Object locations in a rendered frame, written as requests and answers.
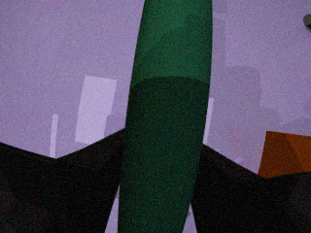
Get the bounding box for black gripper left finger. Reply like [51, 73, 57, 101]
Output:
[0, 128, 125, 233]

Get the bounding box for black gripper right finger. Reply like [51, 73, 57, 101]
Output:
[190, 144, 311, 233]

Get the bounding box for green pipe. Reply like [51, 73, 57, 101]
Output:
[117, 0, 213, 233]

